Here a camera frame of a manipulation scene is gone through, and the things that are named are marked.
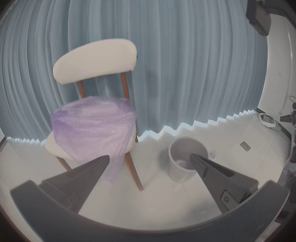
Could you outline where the purple plastic bag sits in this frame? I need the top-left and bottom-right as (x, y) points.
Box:
(50, 96), (137, 184)

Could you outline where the white padded wooden chair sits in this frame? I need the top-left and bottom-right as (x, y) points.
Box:
(45, 37), (144, 191)

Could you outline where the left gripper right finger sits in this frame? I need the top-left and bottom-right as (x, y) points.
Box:
(189, 153), (259, 215)

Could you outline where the pale blue curtain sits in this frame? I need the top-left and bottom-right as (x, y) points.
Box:
(0, 0), (268, 142)

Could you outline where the white trash bin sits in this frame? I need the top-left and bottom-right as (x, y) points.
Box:
(168, 137), (209, 182)

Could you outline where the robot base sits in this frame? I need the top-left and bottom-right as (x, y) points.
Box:
(274, 154), (296, 226)

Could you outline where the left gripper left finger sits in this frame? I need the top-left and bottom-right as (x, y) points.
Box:
(38, 155), (110, 214)

